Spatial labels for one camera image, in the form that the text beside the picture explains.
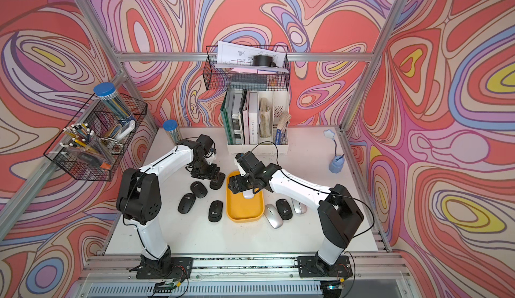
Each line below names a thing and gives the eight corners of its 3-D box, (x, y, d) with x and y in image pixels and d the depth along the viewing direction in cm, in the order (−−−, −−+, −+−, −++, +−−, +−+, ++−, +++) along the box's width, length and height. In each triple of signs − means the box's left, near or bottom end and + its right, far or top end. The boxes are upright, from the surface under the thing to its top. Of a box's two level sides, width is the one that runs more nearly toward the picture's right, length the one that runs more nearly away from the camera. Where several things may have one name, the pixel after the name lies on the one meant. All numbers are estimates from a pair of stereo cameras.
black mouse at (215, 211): (208, 222, 86) (207, 220, 84) (211, 202, 92) (210, 200, 90) (221, 222, 86) (220, 220, 84) (223, 202, 92) (223, 200, 90)
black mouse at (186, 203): (177, 211, 89) (175, 209, 87) (187, 194, 95) (185, 191, 93) (187, 215, 88) (185, 212, 86) (197, 197, 94) (195, 194, 92)
